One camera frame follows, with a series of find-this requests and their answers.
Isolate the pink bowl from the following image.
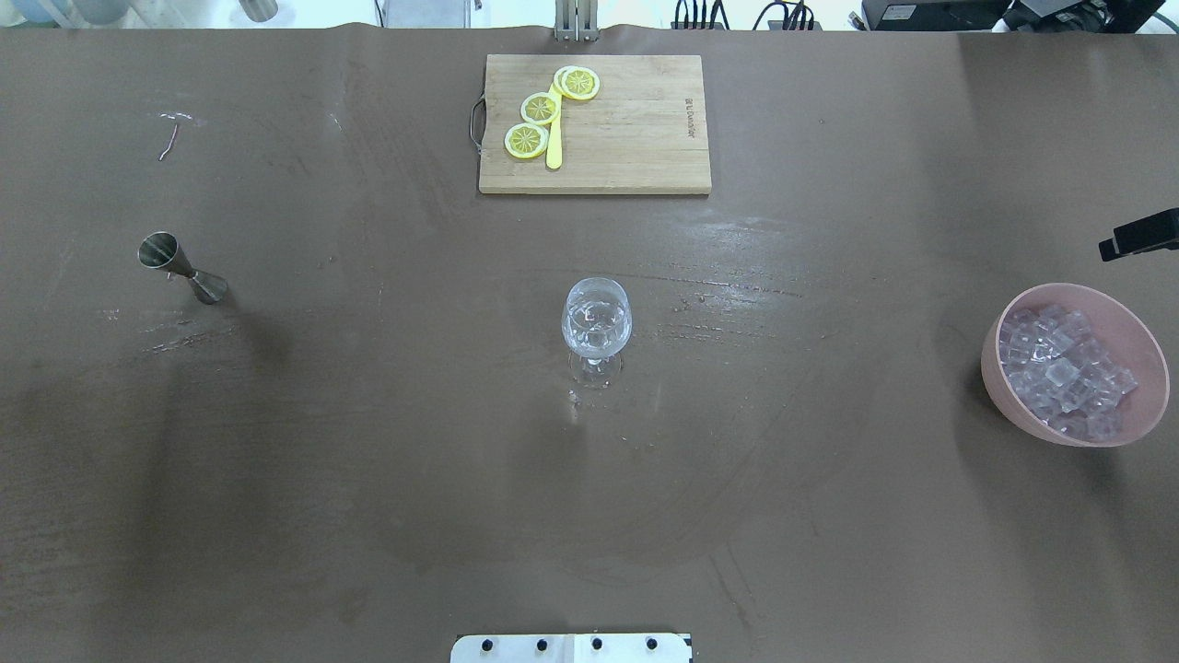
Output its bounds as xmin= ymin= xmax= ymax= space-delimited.
xmin=980 ymin=283 xmax=1171 ymax=448

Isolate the middle lemon slice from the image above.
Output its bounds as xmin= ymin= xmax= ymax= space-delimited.
xmin=519 ymin=91 xmax=564 ymax=127

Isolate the clear wine glass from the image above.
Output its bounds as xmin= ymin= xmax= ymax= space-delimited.
xmin=561 ymin=276 xmax=633 ymax=390

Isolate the wooden cutting board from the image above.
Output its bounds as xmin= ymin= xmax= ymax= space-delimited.
xmin=477 ymin=54 xmax=713 ymax=193

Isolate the aluminium frame post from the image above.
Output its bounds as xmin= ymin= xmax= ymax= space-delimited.
xmin=554 ymin=0 xmax=601 ymax=42

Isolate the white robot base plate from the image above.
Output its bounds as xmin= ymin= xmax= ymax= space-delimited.
xmin=449 ymin=634 xmax=694 ymax=662

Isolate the lemon slice near handle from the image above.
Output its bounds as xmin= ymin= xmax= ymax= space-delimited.
xmin=503 ymin=122 xmax=549 ymax=160

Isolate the brown table mat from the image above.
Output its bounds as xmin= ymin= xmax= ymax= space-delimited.
xmin=1 ymin=24 xmax=1175 ymax=662

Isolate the top lemon slice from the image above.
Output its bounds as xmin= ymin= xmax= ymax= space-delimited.
xmin=553 ymin=64 xmax=601 ymax=101

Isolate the clear ice cubes pile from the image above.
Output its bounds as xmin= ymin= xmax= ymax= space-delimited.
xmin=997 ymin=306 xmax=1138 ymax=442

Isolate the steel double jigger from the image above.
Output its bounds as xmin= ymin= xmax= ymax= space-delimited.
xmin=136 ymin=231 xmax=228 ymax=306

